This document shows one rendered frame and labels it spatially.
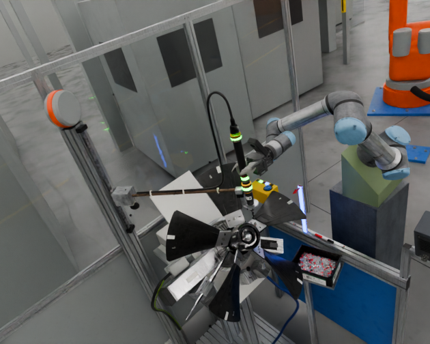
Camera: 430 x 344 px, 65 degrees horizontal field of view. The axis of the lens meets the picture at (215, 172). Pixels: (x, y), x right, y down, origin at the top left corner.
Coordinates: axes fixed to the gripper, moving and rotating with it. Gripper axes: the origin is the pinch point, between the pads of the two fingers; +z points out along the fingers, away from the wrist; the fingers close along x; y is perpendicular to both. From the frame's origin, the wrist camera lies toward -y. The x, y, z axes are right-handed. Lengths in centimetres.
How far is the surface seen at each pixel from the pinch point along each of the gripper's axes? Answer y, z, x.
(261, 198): 49, -34, 27
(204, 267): 40.6, 25.8, 7.0
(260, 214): 32.8, -9.9, 2.6
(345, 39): 102, -525, 255
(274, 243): 49, -10, -3
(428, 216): 26, -40, -59
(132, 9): -51, -105, 236
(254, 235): 30.7, 3.8, -6.5
